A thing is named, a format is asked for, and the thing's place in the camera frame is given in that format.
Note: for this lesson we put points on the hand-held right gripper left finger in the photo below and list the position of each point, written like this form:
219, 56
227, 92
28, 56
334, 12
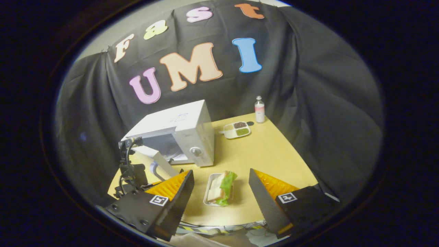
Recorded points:
181, 199

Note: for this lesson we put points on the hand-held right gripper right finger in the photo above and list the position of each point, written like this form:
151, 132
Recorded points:
264, 202

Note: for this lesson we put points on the sandwich with green lettuce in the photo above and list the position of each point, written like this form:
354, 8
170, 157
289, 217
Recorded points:
221, 190

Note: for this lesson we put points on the white microwave oven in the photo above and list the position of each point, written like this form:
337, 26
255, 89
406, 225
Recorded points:
192, 137

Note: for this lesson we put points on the yellow black striped tape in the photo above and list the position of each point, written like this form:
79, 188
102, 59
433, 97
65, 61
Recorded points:
192, 229

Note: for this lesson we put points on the white divided dish with grains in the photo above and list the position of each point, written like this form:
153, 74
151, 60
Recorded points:
237, 129

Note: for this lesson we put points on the small clear bottle pink label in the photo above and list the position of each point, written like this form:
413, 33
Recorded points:
260, 111

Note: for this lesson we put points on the black backdrop cloth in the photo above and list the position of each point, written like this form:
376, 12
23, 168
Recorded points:
325, 103

